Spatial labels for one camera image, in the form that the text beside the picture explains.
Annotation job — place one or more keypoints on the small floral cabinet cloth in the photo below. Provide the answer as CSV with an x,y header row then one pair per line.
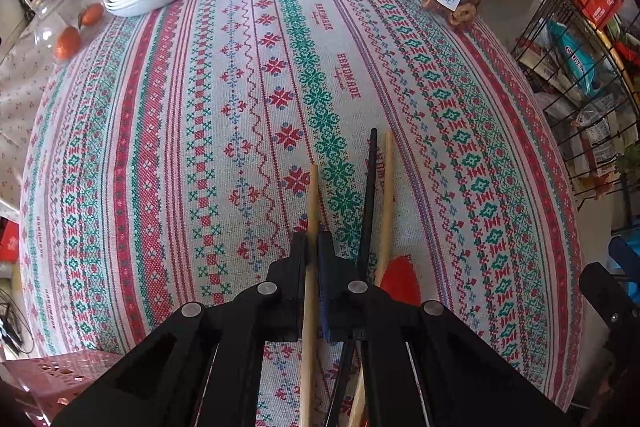
x,y
15,107

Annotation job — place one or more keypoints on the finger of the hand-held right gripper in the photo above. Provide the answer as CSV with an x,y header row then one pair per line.
x,y
605,292

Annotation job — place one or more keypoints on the black chopstick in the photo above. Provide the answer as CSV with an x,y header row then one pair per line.
x,y
369,207

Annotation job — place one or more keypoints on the blue snack packet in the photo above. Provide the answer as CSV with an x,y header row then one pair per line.
x,y
570,57

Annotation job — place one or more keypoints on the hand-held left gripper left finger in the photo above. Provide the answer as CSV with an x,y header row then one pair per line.
x,y
295,302

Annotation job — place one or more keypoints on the red plastic spoon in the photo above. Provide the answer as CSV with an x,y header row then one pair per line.
x,y
400,279

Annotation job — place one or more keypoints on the pink perforated utensil holder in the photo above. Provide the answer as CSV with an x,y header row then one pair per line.
x,y
40,382

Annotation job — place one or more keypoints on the striped patterned tablecloth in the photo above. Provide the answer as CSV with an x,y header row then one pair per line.
x,y
200,132

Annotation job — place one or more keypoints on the red cardboard box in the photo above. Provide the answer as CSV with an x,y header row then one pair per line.
x,y
7,242

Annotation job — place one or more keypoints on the clear box with tomatoes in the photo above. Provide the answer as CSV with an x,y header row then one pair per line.
x,y
55,12

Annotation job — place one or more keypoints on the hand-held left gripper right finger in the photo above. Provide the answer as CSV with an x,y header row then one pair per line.
x,y
326,287

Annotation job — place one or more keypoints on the small orange fruit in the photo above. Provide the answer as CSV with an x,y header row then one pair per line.
x,y
67,43
92,14

